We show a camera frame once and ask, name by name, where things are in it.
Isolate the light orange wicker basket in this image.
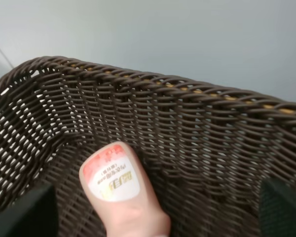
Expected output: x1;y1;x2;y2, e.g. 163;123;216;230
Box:
69;63;296;115

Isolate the pink squeeze bottle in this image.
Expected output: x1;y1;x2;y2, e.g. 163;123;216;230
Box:
79;142;171;237

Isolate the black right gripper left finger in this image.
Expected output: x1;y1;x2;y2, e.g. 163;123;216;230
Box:
0;184;58;237

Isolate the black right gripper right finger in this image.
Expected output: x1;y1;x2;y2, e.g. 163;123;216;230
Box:
259;179;296;237

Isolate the dark brown wicker basket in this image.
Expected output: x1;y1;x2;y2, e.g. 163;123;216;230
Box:
0;56;296;237

